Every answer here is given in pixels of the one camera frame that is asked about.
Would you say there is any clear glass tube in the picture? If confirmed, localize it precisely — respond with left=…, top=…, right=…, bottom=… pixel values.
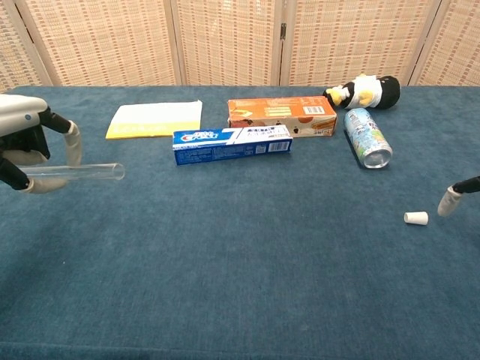
left=20, top=161, right=126, bottom=182

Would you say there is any small white stopper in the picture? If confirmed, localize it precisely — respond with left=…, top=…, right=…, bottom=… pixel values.
left=403, top=211, right=429, bottom=227

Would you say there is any blue table cloth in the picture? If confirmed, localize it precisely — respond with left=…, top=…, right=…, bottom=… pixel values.
left=0, top=85, right=480, bottom=360

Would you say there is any blue toothpaste box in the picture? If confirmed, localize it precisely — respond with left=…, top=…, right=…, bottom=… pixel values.
left=172, top=124, right=294, bottom=167

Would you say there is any black white penguin plush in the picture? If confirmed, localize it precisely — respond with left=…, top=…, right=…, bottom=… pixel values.
left=322, top=73, right=401, bottom=111

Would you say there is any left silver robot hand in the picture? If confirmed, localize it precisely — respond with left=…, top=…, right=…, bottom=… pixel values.
left=0, top=94, right=83, bottom=195

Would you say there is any woven folding screen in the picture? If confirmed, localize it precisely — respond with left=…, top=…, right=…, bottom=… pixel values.
left=0, top=0, right=480, bottom=95

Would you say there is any orange cardboard box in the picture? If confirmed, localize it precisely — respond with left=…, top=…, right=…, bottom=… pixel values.
left=227, top=95, right=338, bottom=139

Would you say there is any printed drink can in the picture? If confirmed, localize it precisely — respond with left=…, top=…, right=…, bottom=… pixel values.
left=343, top=107, right=394, bottom=170

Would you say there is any white and yellow paper pad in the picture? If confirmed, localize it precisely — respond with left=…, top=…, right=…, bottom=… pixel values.
left=105, top=99, right=204, bottom=140

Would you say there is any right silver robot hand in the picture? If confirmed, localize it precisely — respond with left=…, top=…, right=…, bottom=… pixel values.
left=436, top=175, right=480, bottom=218

